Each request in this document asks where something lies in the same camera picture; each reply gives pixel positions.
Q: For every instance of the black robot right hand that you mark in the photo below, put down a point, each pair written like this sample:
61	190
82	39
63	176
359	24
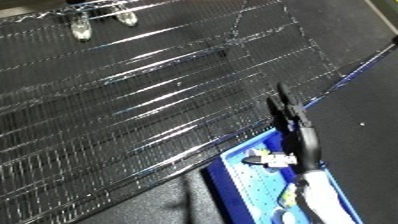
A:
303	140

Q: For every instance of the pale robot right arm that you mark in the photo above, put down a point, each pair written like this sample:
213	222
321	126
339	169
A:
326	200

